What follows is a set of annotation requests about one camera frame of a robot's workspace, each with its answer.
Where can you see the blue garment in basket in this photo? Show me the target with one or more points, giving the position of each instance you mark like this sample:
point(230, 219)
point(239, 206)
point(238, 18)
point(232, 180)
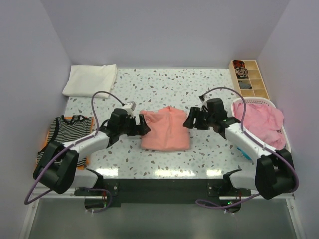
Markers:
point(244, 154)

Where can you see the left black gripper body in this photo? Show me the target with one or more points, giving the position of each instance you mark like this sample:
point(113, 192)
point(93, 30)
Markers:
point(128, 128)

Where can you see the folded orange t shirt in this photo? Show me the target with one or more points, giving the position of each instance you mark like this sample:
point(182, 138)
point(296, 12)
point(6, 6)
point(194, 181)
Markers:
point(91, 124)

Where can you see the folded white t shirt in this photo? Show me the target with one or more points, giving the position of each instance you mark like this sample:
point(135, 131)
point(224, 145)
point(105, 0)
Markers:
point(85, 80)

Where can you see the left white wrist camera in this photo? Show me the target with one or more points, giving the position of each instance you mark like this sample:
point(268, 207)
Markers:
point(129, 107)

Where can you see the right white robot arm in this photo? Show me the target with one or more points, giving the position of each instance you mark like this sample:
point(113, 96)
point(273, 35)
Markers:
point(274, 173)

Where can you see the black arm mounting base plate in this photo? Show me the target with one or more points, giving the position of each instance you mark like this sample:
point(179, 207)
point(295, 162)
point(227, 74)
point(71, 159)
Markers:
point(155, 191)

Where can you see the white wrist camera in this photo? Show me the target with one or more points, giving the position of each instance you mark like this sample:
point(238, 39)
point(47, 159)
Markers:
point(129, 107)
point(203, 100)

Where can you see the black white striped shirt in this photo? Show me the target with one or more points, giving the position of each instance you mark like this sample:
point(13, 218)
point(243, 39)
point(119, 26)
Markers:
point(64, 129)

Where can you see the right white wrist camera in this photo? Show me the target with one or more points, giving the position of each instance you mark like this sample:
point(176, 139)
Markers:
point(203, 100)

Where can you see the light pink garment in basket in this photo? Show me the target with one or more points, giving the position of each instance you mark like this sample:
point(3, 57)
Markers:
point(263, 121)

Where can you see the aluminium rail frame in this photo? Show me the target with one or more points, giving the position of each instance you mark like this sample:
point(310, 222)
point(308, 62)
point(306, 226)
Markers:
point(52, 194)

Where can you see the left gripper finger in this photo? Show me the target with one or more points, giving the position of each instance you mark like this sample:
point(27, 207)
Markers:
point(142, 120)
point(142, 130)

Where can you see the wooden compartment organizer box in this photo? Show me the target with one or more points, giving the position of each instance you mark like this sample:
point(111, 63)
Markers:
point(254, 86)

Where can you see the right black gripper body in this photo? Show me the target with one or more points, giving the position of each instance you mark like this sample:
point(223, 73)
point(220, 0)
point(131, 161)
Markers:
point(206, 120)

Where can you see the salmon pink t shirt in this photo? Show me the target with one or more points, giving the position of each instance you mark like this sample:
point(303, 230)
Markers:
point(167, 132)

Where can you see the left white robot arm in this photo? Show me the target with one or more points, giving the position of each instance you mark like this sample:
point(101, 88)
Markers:
point(57, 169)

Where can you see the rolled dark socks in organizer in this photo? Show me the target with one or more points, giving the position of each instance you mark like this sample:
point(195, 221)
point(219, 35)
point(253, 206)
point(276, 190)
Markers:
point(240, 69)

